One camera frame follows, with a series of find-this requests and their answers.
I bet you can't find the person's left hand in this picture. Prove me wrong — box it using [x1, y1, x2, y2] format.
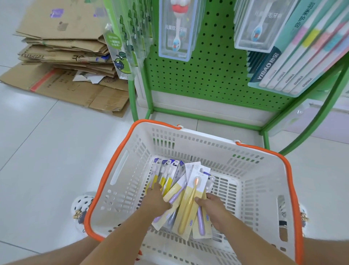
[139, 183, 172, 219]

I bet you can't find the white clog shoe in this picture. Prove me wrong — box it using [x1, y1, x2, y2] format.
[297, 202, 309, 225]
[71, 191, 96, 225]

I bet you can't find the person's left leg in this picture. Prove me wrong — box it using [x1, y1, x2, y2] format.
[5, 236, 101, 265]

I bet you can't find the white orange shopping basket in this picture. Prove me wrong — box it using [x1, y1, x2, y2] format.
[83, 119, 304, 265]

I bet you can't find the person's leg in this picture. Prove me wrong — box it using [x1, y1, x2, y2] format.
[5, 236, 101, 265]
[302, 236, 349, 265]

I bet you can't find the green pegboard display rack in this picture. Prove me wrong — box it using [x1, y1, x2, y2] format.
[104, 0, 349, 156]

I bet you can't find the teal multi toothbrush pack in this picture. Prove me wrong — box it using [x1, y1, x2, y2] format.
[248, 0, 349, 98]

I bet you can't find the row of slim toothbrush packs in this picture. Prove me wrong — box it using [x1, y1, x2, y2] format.
[146, 157, 216, 241]

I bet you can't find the person's left forearm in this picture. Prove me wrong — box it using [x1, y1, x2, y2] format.
[82, 210, 164, 265]

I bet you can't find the pile of flattened cardboard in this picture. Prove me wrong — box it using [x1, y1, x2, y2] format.
[0, 0, 132, 117]

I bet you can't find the bundle of cartoon toothbrush boxes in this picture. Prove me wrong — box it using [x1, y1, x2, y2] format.
[158, 0, 207, 62]

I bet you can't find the person's right leg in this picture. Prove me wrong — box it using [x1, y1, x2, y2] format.
[302, 236, 349, 265]

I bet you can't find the bundle of clear kids toothbrushes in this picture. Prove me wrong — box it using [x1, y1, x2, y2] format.
[104, 0, 153, 82]

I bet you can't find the person's right hand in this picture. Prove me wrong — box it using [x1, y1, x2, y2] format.
[194, 192, 232, 231]

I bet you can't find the person's right forearm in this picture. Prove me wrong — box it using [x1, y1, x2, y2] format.
[215, 215, 298, 265]

